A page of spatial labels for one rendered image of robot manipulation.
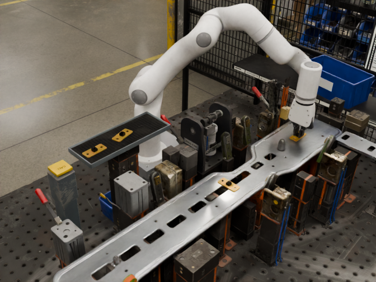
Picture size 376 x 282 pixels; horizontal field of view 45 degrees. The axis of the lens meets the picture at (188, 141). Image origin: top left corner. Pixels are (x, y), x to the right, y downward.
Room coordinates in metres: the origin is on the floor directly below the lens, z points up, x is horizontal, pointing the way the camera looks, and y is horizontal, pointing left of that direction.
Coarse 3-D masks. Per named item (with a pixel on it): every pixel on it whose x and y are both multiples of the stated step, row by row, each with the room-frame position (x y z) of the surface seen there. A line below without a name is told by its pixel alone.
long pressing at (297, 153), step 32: (288, 128) 1.74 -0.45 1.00; (320, 128) 1.74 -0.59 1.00; (256, 160) 1.49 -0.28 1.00; (288, 160) 1.49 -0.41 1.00; (192, 192) 1.28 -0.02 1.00; (224, 192) 1.28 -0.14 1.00; (256, 192) 1.30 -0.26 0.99; (160, 224) 1.11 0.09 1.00; (192, 224) 1.11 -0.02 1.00; (96, 256) 0.96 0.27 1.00; (160, 256) 0.97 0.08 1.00
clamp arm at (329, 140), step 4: (332, 136) 1.50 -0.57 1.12; (328, 140) 1.49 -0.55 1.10; (332, 140) 1.49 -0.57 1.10; (324, 144) 1.50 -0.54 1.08; (328, 144) 1.49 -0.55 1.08; (324, 148) 1.50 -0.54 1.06; (328, 148) 1.50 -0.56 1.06; (320, 152) 1.51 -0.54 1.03; (320, 156) 1.51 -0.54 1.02; (316, 160) 1.52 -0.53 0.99; (320, 160) 1.50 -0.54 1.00
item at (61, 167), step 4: (52, 164) 1.21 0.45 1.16; (56, 164) 1.22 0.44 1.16; (60, 164) 1.22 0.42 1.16; (64, 164) 1.22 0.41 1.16; (68, 164) 1.22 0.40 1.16; (48, 168) 1.20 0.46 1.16; (52, 168) 1.19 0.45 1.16; (56, 168) 1.19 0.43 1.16; (60, 168) 1.19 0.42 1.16; (64, 168) 1.20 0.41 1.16; (68, 168) 1.20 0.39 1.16; (72, 168) 1.20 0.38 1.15; (52, 172) 1.18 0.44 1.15; (56, 172) 1.17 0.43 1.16; (60, 172) 1.17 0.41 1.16; (64, 172) 1.18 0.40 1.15
